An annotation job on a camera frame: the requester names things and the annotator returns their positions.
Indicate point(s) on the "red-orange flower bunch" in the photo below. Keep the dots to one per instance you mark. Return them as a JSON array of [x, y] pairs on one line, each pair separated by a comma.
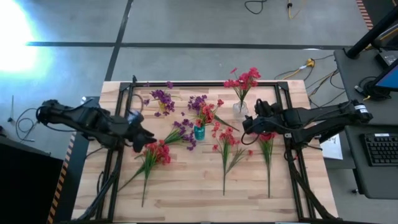
[[268, 155], [226, 140], [157, 154], [206, 115], [245, 77]]

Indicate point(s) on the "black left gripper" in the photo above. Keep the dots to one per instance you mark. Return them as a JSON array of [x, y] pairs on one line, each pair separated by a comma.
[[135, 123]]

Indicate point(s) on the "black power adapter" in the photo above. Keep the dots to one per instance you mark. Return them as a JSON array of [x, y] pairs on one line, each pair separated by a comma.
[[387, 57]]

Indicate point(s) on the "computer monitor blue screen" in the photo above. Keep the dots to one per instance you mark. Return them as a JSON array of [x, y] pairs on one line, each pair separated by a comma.
[[390, 79]]

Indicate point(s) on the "purple flower bunch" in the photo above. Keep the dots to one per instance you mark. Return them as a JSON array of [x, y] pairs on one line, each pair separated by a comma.
[[164, 97], [196, 104], [186, 135]]

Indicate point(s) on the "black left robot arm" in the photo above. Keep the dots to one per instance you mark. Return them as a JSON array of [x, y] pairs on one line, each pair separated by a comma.
[[90, 121]]

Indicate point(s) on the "black computer keyboard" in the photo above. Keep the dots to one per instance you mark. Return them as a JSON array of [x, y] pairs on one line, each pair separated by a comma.
[[381, 149]]

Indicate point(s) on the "black cabinet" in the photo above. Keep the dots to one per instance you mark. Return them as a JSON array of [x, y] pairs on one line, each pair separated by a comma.
[[28, 186]]

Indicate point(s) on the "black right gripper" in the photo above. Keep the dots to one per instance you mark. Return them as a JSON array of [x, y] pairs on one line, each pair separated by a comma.
[[265, 118]]

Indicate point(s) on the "grey desk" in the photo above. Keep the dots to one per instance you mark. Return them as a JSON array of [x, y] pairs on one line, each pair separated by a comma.
[[348, 77], [373, 180]]

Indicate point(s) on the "yellow glass vase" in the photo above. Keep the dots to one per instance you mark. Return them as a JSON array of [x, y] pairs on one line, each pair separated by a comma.
[[161, 107]]

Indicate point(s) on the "black slanted pole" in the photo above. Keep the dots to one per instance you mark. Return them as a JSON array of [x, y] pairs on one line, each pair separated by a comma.
[[370, 34]]

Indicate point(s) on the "clear cut-glass vase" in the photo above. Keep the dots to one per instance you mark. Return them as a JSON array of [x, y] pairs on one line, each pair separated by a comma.
[[240, 110]]

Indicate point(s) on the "yellow black hazard tape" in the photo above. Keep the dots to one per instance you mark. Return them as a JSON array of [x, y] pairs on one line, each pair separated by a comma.
[[60, 183], [364, 14]]

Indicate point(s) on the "white paper sheet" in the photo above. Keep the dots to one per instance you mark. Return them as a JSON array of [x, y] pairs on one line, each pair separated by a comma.
[[332, 149]]

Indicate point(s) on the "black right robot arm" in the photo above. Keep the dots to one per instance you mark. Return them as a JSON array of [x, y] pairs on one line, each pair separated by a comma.
[[326, 116]]

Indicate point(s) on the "blue glass vase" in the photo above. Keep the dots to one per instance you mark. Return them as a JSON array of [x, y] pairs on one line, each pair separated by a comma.
[[199, 133]]

